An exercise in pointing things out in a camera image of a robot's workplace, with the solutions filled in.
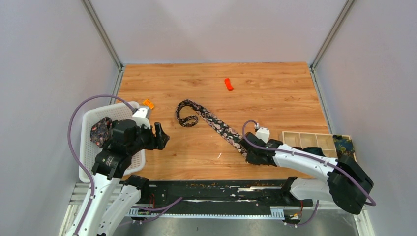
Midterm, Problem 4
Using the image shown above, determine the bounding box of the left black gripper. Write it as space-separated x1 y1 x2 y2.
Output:
128 120 171 155

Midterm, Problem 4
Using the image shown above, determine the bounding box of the dark floral tie in basket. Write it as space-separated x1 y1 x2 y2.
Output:
90 117 112 148

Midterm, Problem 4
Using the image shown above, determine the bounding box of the black pink rose tie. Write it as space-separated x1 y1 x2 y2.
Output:
175 99 248 157

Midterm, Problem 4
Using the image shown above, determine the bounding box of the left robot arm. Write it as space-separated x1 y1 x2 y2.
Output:
65 118 170 236

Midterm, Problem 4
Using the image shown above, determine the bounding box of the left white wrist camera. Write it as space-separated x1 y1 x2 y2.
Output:
132 106 151 129

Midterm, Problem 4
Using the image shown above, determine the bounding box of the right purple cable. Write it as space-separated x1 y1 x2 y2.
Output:
241 120 377 228

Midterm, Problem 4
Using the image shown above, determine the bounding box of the purple cable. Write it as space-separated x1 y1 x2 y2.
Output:
241 120 377 228
67 94 138 236

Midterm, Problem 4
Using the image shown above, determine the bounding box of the red plastic block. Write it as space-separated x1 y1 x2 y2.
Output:
224 78 234 91

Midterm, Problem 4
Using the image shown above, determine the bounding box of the blue gold patterned tie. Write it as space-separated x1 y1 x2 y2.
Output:
332 135 355 159

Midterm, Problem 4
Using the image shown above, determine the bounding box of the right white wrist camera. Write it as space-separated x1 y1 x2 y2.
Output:
255 127 270 143

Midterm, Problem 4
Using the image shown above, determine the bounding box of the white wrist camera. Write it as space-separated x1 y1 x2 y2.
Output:
255 127 270 143
132 106 151 129

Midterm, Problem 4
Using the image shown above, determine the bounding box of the orange plastic block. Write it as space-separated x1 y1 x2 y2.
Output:
142 99 155 110

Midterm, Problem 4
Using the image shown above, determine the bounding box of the white perforated plastic basket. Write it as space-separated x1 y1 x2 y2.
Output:
79 103 146 183

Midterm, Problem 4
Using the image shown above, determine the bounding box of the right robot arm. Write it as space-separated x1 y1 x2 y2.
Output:
239 132 376 215

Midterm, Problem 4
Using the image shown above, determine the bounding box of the dark teal tie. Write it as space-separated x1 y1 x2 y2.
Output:
303 147 325 157

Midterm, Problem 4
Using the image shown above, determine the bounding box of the wooden compartment box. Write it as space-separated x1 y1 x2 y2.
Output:
279 131 357 161

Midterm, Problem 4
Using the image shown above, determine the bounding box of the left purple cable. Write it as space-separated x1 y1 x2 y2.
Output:
67 94 138 236

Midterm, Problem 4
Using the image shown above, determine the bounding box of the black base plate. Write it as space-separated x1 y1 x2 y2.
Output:
138 179 313 216

